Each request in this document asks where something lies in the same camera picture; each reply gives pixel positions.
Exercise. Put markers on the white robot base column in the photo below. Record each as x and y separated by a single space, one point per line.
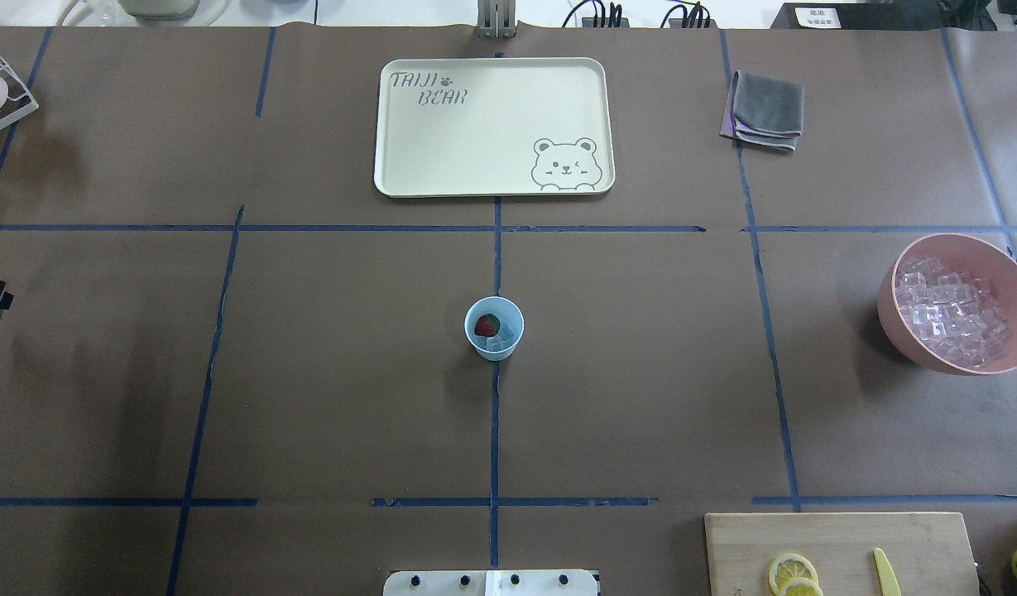
493 582

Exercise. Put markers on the grey folded cloth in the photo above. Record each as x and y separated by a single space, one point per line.
765 112

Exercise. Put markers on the lemon slices row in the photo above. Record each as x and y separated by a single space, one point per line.
793 574

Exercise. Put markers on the wooden cutting board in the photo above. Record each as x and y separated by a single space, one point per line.
929 551

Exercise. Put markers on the aluminium frame post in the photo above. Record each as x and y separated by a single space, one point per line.
497 19

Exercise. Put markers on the pink bowl of ice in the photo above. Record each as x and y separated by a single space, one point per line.
949 302

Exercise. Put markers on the light blue plastic cup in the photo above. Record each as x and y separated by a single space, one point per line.
507 311

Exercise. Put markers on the red strawberry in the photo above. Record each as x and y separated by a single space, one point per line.
487 325

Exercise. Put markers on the cream bear serving tray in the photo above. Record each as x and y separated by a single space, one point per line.
493 127

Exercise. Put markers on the yellow plastic knife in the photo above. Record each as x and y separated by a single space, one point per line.
885 574

